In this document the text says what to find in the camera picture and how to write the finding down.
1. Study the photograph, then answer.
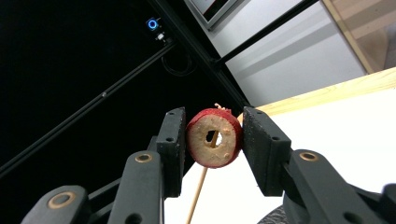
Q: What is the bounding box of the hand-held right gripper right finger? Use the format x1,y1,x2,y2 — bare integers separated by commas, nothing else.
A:
242,105,292,198

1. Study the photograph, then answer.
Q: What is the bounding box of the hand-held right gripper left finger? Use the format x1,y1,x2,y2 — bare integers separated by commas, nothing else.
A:
155,106,188,199

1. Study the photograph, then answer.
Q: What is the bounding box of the red cored fruit slice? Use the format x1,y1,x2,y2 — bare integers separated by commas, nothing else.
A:
185,107,244,169

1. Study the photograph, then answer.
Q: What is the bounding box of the thin wooden skewer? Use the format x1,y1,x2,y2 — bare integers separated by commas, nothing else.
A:
185,130,219,224

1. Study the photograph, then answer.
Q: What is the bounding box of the grey framed monitor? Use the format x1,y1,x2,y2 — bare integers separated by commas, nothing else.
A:
186,0,251,31

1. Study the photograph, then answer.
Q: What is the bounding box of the wooden framed panel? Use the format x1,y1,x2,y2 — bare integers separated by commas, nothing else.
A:
320,0,396,75

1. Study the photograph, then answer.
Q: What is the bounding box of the black cable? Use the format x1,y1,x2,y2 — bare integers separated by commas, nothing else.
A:
161,53,198,77

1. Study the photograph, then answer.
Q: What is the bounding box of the black metal frame bar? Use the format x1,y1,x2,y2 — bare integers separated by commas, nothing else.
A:
148,0,251,108
0,40,177,180
214,0,320,67

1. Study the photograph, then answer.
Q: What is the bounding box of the black device with blue ring light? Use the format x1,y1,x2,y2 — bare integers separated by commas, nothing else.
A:
145,16,173,45

